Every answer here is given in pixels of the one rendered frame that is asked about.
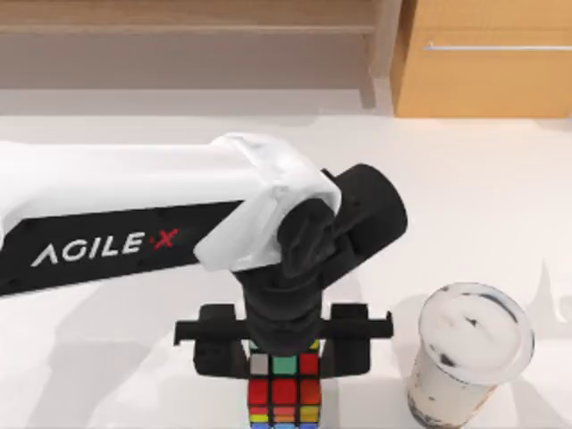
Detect multicoloured puzzle cube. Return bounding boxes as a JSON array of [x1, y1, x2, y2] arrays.
[[248, 339, 324, 429]]

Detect milk tea plastic cup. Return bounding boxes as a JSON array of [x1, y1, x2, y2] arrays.
[[405, 282, 536, 429]]

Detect wooden open shelves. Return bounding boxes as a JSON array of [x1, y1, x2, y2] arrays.
[[0, 0, 403, 108]]

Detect wooden cupboard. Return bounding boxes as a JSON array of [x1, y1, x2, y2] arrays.
[[391, 0, 572, 120]]

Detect long metal handle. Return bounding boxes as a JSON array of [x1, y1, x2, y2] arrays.
[[423, 40, 572, 53]]

